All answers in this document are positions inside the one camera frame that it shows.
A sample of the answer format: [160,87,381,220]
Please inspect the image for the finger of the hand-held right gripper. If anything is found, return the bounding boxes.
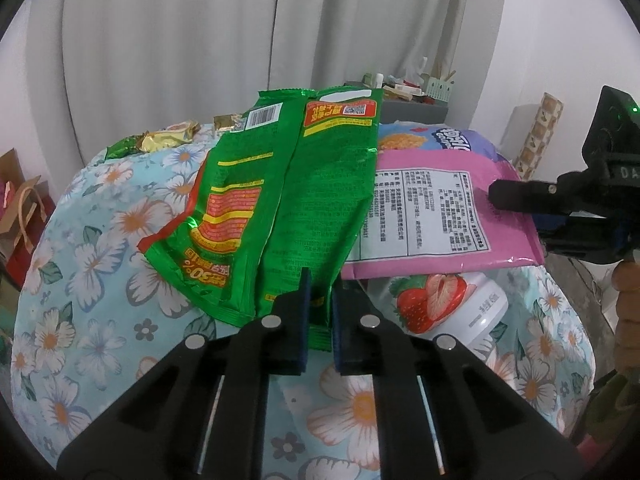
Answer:
[487,177,571,213]
[532,212,623,262]

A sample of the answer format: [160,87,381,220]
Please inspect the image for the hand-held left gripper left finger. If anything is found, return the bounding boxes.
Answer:
[57,267,313,480]

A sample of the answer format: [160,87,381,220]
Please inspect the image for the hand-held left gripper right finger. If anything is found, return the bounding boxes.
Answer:
[331,280,586,480]

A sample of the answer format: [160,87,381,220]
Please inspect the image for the pink snack bag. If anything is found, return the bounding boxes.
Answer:
[345,121,546,281]

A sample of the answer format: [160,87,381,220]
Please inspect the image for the white strawberry milk bottle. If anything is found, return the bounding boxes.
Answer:
[385,271,510,361]

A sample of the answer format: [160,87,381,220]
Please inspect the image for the green snack bag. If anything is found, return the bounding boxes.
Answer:
[137,87,385,352]

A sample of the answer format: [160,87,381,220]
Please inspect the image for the person's right hand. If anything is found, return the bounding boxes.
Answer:
[612,260,640,376]

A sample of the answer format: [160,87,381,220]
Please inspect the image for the patterned wrapping paper roll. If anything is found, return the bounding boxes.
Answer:
[512,92,565,181]

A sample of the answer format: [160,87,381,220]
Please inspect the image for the green white pen holder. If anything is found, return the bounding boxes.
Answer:
[427,67,456,103]

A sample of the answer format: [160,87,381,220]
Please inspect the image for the grey cabinet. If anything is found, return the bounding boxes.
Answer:
[345,80,451,126]

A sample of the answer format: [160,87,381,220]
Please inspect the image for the floral blue tablecloth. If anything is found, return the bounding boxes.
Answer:
[10,122,596,480]

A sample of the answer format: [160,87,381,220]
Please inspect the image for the small gold candy wrapper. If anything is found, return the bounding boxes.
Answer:
[213,112,248,135]

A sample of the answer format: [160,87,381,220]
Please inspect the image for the large gold candy wrapper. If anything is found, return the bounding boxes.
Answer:
[139,120,201,153]

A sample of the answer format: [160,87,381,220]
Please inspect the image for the green candy wrapper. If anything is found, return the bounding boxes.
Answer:
[105,135,146,160]

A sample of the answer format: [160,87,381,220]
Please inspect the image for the grey curtain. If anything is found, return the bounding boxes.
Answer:
[30,0,511,171]

